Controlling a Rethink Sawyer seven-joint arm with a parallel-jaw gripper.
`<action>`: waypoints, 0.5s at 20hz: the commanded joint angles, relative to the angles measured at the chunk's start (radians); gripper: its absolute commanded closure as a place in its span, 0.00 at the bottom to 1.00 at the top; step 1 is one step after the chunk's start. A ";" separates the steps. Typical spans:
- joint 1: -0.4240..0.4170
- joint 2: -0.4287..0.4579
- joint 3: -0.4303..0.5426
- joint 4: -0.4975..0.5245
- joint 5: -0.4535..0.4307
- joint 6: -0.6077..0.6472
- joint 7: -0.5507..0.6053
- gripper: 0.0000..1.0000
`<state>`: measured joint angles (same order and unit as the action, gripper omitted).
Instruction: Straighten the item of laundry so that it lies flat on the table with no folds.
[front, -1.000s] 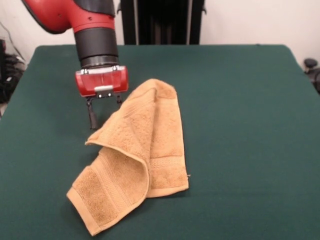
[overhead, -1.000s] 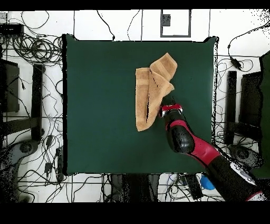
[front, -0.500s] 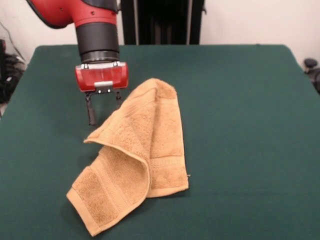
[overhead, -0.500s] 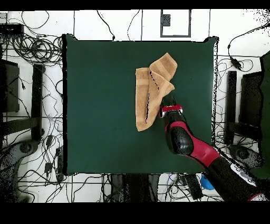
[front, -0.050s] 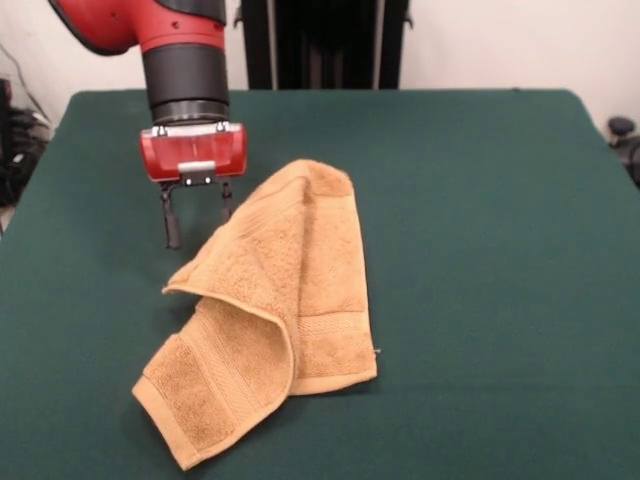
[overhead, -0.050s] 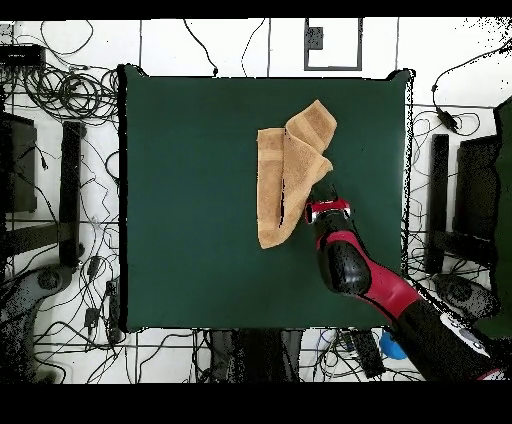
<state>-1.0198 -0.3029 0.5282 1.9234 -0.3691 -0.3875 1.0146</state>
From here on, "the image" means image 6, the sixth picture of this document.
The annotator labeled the black cable with plug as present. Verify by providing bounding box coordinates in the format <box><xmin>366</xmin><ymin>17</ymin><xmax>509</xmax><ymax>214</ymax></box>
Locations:
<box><xmin>182</xmin><ymin>18</ymin><xmax>220</xmax><ymax>78</ymax></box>

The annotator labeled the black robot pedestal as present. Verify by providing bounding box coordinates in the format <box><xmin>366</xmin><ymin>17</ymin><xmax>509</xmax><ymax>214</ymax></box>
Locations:
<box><xmin>209</xmin><ymin>328</ymin><xmax>301</xmax><ymax>383</ymax></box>

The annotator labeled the black network switch box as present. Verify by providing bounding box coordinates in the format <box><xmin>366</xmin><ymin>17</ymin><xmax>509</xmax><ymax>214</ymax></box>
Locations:
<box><xmin>0</xmin><ymin>44</ymin><xmax>46</xmax><ymax>70</ymax></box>

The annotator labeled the small dark square plate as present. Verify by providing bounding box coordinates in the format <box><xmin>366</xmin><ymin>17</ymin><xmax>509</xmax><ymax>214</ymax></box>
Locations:
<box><xmin>304</xmin><ymin>26</ymin><xmax>325</xmax><ymax>51</ymax></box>

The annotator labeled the black upright stand bar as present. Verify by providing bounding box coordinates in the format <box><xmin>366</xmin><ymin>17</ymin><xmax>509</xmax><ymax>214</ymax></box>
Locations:
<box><xmin>58</xmin><ymin>120</ymin><xmax>86</xmax><ymax>268</ymax></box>
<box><xmin>424</xmin><ymin>133</ymin><xmax>450</xmax><ymax>275</ymax></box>

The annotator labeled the black cable tangle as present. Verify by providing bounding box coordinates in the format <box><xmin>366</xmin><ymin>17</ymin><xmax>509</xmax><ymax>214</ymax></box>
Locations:
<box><xmin>15</xmin><ymin>63</ymin><xmax>121</xmax><ymax>123</ymax></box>

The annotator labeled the dark green cloth sheet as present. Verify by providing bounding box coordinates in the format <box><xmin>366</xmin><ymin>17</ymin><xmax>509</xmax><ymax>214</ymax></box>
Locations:
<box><xmin>473</xmin><ymin>94</ymin><xmax>512</xmax><ymax>339</ymax></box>

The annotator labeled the grey square floor frame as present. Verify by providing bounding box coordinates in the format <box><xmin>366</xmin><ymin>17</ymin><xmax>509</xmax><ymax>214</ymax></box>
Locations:
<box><xmin>303</xmin><ymin>17</ymin><xmax>364</xmax><ymax>72</ymax></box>

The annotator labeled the dark green table cloth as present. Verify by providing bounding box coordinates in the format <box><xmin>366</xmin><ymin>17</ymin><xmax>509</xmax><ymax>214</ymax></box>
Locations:
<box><xmin>118</xmin><ymin>63</ymin><xmax>415</xmax><ymax>333</ymax></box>

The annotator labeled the black power strip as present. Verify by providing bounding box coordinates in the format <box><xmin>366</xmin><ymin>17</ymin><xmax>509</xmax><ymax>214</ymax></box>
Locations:
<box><xmin>105</xmin><ymin>279</ymin><xmax>123</xmax><ymax>345</ymax></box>
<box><xmin>350</xmin><ymin>328</ymin><xmax>386</xmax><ymax>379</ymax></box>

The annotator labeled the black cable with power adapter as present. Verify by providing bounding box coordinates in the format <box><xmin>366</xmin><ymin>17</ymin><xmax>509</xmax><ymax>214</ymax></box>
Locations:
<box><xmin>430</xmin><ymin>37</ymin><xmax>512</xmax><ymax>135</ymax></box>

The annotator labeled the orange terry towel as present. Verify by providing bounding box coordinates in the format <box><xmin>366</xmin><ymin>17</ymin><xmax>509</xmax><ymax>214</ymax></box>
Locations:
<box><xmin>255</xmin><ymin>99</ymin><xmax>338</xmax><ymax>250</ymax></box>

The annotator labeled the blue round object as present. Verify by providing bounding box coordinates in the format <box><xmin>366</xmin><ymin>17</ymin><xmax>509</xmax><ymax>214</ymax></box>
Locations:
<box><xmin>378</xmin><ymin>330</ymin><xmax>408</xmax><ymax>360</ymax></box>

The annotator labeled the large black flat case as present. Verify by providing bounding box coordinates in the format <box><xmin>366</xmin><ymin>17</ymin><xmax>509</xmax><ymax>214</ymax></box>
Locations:
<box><xmin>0</xmin><ymin>112</ymin><xmax>38</xmax><ymax>215</ymax></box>
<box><xmin>452</xmin><ymin>134</ymin><xmax>500</xmax><ymax>243</ymax></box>

